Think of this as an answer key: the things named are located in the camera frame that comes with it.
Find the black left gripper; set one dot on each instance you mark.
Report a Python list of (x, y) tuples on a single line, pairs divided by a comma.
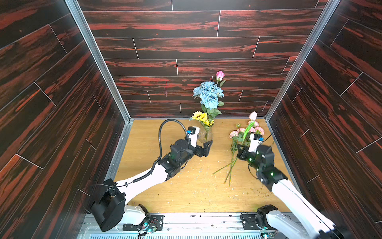
[(203, 152)]

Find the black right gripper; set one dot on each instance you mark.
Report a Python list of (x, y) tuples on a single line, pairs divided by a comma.
[(244, 152)]

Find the pink carnation stem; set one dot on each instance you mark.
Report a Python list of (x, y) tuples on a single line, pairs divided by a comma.
[(236, 137), (259, 130)]

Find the small pale pink rosebud stem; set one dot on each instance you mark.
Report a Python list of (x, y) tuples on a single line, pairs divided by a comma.
[(253, 122)]

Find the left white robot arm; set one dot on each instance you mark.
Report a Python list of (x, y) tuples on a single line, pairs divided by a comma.
[(109, 205)]

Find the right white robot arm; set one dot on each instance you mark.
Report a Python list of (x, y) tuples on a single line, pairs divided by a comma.
[(312, 223)]

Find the clear glass vase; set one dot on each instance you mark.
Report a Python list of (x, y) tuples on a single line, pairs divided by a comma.
[(205, 134)]

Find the yellow sunflower bunch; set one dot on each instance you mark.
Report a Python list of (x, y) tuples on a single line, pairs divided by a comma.
[(202, 118)]

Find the blue rose bunch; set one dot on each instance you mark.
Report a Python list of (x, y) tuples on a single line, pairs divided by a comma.
[(209, 93)]

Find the magenta rosebud stem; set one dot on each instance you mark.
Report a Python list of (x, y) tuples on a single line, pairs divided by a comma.
[(220, 78)]

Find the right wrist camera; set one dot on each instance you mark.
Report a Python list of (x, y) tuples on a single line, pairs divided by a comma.
[(255, 141)]

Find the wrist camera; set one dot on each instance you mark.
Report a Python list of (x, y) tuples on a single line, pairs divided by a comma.
[(192, 134), (255, 141)]

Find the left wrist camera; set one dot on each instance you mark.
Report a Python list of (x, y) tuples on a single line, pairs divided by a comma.
[(192, 134)]

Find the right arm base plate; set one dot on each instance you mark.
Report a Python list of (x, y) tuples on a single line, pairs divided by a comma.
[(249, 222)]

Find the aluminium front rail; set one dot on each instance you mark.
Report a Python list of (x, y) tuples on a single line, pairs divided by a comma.
[(184, 226)]

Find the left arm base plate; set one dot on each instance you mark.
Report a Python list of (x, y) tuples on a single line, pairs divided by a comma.
[(150, 224)]

